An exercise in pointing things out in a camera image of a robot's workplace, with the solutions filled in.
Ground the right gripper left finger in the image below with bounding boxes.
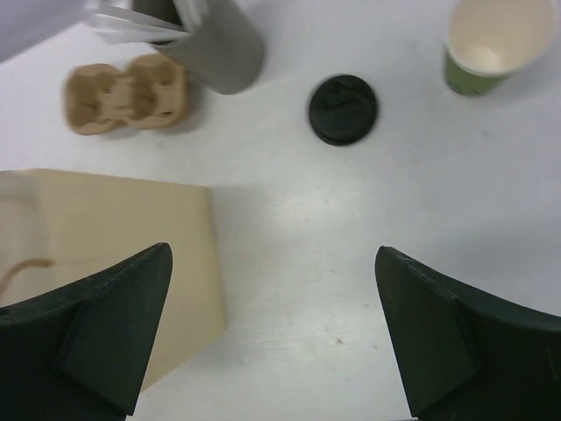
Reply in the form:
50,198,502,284
1,243,173,420

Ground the grey straw holder cup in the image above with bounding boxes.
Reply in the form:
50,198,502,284
131,0,266,95

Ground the brown cardboard cup carrier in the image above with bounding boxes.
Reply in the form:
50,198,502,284
61,54,188,136

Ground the white wrapped straw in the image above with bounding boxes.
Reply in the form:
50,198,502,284
86,1,209,44

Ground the brown paper bag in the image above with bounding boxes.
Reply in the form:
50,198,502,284
1,169,227,388

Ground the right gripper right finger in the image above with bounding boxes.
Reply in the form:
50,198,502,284
374,246,560,420

